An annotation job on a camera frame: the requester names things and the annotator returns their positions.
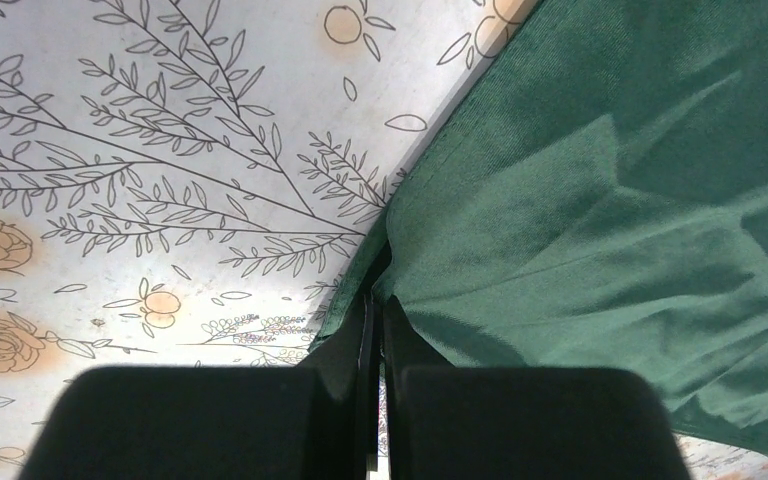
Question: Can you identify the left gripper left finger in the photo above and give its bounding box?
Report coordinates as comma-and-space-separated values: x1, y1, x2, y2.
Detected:
20, 295, 376, 479

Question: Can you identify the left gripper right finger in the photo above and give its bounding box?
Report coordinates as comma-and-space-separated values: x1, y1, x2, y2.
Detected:
382, 297, 689, 479

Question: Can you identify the dark green cloth napkin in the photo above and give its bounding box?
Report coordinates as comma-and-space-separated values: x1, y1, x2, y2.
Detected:
317, 1, 768, 456

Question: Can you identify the floral patterned table mat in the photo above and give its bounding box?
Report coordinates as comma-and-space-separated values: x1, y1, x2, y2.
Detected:
0, 1, 768, 479

